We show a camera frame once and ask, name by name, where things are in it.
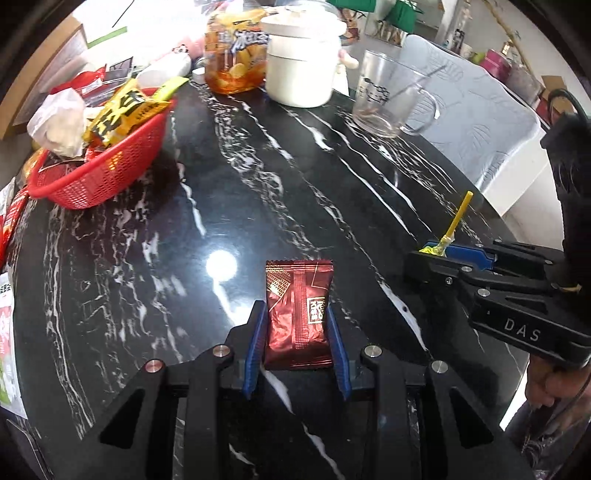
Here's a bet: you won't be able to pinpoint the dark red snack packet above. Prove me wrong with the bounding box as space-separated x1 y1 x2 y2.
263 260 334 370

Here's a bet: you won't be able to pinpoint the yellow peanut snack bag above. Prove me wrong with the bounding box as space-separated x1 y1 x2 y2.
82 78 170 148

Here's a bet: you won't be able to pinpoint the green white snack pouch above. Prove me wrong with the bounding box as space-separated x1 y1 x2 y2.
151 76 189 102

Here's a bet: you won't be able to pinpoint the person's right hand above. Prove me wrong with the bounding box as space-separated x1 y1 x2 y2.
525 355 584 409

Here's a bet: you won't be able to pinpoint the light grey cushion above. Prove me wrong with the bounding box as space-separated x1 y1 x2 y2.
398 35 541 191

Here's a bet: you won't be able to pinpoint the clear glass mug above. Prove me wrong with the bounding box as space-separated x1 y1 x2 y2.
352 50 446 138

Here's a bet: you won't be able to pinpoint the white lidded ceramic pot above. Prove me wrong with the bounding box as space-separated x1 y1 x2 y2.
260 1 346 108

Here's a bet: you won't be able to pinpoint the pink green sachet pack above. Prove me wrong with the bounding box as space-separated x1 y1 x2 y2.
0 273 27 418

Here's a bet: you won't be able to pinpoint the red plastic mesh basket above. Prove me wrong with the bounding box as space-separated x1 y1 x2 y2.
27 99 176 210

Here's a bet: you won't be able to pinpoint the red gold candy packets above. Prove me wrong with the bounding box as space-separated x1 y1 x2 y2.
1 187 29 267

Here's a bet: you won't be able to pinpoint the iced tea drink bottle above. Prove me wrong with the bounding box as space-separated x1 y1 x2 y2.
204 1 269 95

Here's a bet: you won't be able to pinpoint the white cylindrical container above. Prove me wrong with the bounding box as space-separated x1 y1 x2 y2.
136 51 192 89

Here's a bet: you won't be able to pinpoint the clear zip bag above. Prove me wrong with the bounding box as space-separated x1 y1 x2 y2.
27 88 86 158

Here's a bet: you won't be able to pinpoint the red packaged snack bag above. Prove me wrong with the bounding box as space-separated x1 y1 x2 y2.
50 66 106 97

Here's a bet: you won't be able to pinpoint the brown cardboard box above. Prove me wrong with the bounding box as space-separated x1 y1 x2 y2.
1 15 88 139

